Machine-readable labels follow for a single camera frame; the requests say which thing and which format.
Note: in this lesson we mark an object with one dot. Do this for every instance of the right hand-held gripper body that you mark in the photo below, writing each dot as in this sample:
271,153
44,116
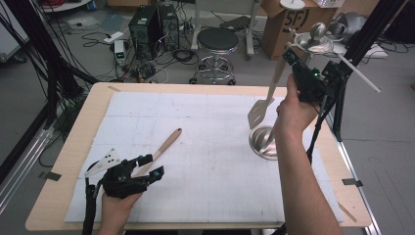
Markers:
310,84

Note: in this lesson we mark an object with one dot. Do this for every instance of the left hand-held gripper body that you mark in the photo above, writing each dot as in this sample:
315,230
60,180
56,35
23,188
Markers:
122,182

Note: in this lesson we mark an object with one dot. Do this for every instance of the beige perforated skimmer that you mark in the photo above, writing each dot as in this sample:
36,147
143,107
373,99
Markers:
169,140

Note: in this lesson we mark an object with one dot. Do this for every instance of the beige slotted turner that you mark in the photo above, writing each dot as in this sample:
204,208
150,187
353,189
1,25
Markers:
259,112

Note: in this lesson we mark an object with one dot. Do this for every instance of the person's left hand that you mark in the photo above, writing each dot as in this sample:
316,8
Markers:
115,209

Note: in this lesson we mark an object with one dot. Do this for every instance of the person's right hand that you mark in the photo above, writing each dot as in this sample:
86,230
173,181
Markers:
293,116

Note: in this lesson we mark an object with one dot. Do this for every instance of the brown cardboard box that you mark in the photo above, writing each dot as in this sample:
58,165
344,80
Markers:
274,39

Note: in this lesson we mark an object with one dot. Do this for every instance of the white grid mat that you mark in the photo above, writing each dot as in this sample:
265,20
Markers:
202,169

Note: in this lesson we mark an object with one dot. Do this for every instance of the white round disc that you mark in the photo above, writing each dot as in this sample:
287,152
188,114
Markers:
292,4

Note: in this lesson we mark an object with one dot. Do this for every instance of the black flat device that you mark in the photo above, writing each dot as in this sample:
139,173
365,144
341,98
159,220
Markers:
236,23

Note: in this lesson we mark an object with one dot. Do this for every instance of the black tape piece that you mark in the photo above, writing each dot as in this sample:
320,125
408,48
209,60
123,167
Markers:
352,182
50,176

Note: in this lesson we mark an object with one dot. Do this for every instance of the grey plastic bag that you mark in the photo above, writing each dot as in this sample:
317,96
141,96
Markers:
355,23

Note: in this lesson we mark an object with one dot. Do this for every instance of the white power strip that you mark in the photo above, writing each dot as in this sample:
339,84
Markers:
375,51
113,37

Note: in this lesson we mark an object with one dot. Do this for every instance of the black round stool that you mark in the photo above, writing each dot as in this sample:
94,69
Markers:
217,39

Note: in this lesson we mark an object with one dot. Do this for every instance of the brown tape piece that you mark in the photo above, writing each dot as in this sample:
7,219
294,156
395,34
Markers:
346,212
114,88

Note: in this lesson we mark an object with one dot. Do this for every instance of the power supply with green display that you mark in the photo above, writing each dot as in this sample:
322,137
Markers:
119,52

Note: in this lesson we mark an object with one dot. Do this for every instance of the black computer tower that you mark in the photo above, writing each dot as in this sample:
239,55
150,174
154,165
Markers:
143,32
169,26

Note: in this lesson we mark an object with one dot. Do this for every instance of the round white table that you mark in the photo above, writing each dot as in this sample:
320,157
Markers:
63,5

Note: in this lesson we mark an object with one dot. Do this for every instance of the white cabinet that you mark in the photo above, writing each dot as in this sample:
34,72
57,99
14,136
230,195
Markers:
9,42

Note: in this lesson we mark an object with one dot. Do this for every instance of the black metal frame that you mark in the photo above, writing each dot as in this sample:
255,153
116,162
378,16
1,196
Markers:
368,29

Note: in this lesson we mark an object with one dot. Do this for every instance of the aluminium rail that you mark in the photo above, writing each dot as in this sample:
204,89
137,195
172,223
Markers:
354,169
23,166

